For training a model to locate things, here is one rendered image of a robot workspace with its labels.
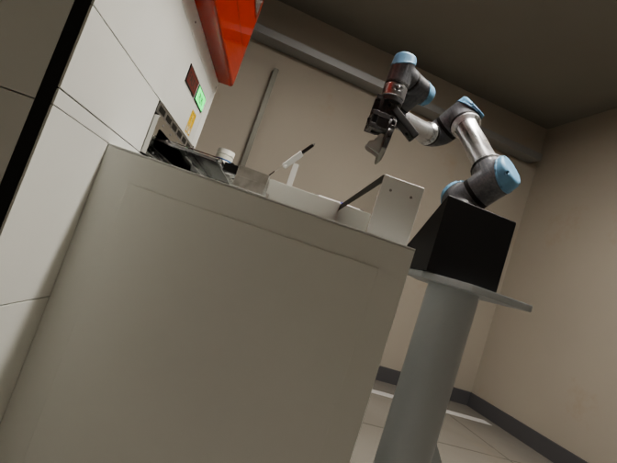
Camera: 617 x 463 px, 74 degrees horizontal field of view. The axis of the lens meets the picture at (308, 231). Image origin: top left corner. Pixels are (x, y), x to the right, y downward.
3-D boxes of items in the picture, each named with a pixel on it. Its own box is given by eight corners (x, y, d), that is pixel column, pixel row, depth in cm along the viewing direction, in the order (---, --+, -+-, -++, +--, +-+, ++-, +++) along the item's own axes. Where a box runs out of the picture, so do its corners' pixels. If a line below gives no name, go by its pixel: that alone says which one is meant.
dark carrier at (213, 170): (80, 113, 99) (81, 111, 99) (128, 150, 133) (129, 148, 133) (217, 161, 102) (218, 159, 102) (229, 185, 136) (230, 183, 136)
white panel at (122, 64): (35, 97, 57) (136, -152, 61) (172, 189, 138) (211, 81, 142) (57, 106, 57) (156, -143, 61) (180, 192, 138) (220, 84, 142)
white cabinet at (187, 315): (-65, 590, 70) (106, 144, 77) (128, 396, 166) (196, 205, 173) (291, 681, 75) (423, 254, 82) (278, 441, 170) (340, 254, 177)
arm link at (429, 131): (422, 138, 184) (364, 109, 147) (443, 121, 179) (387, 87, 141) (435, 158, 180) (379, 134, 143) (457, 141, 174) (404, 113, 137)
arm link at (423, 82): (407, 104, 148) (388, 88, 141) (432, 82, 142) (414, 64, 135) (414, 118, 143) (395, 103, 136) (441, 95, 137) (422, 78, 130)
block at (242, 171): (235, 175, 103) (240, 163, 104) (236, 177, 107) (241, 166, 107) (265, 186, 104) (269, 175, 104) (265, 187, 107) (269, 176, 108)
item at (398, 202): (364, 235, 87) (385, 173, 88) (328, 242, 142) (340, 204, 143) (406, 249, 88) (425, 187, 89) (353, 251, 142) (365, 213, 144)
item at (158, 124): (139, 151, 94) (153, 112, 95) (180, 184, 138) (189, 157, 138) (146, 153, 94) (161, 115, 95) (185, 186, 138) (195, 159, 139)
